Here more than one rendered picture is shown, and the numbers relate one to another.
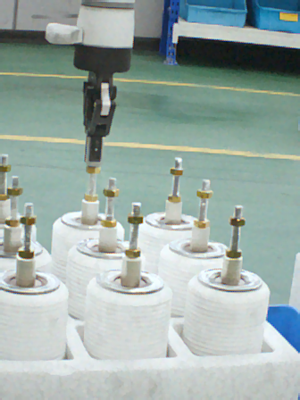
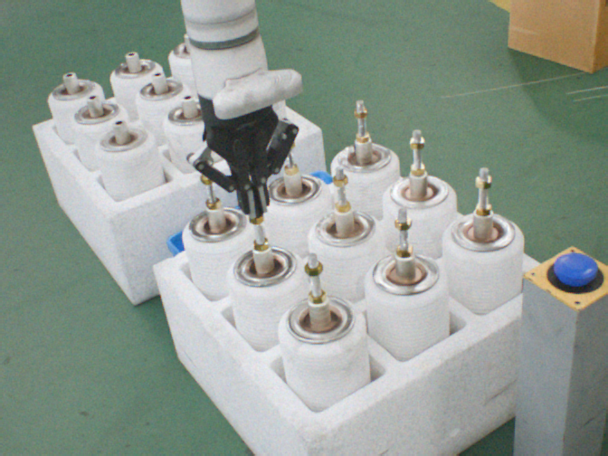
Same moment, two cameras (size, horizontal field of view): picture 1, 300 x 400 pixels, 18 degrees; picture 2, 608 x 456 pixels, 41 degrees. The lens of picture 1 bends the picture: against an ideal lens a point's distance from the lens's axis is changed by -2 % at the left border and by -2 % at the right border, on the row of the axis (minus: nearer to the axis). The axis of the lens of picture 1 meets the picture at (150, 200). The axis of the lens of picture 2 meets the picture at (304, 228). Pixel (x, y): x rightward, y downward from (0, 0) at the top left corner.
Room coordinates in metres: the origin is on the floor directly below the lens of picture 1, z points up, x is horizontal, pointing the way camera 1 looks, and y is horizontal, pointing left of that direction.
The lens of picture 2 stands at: (1.34, 0.84, 0.84)
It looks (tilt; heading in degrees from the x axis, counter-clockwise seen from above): 35 degrees down; 258
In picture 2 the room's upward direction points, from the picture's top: 8 degrees counter-clockwise
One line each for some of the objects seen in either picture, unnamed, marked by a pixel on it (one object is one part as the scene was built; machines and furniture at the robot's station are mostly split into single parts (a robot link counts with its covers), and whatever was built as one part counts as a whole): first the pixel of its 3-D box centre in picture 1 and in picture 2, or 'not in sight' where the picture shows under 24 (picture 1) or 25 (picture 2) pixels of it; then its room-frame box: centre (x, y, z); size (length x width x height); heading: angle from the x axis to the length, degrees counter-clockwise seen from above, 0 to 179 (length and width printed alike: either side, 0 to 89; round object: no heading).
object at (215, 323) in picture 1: (220, 352); (368, 211); (1.04, -0.10, 0.16); 0.10 x 0.10 x 0.18
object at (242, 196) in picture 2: not in sight; (236, 194); (1.25, 0.08, 0.36); 0.03 x 0.01 x 0.05; 13
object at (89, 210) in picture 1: (89, 212); (263, 258); (1.23, 0.08, 0.26); 0.02 x 0.02 x 0.03
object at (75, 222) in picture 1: (88, 221); (265, 267); (1.23, 0.08, 0.25); 0.08 x 0.08 x 0.01
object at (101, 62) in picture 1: (100, 74); (239, 118); (1.23, 0.08, 0.45); 0.08 x 0.08 x 0.09
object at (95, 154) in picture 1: (96, 143); (266, 183); (1.21, 0.07, 0.36); 0.03 x 0.01 x 0.05; 13
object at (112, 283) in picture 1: (129, 282); (419, 192); (1.00, 0.01, 0.25); 0.08 x 0.08 x 0.01
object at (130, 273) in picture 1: (130, 270); (418, 184); (1.00, 0.01, 0.26); 0.02 x 0.02 x 0.03
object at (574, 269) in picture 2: not in sight; (574, 271); (0.96, 0.30, 0.32); 0.04 x 0.04 x 0.02
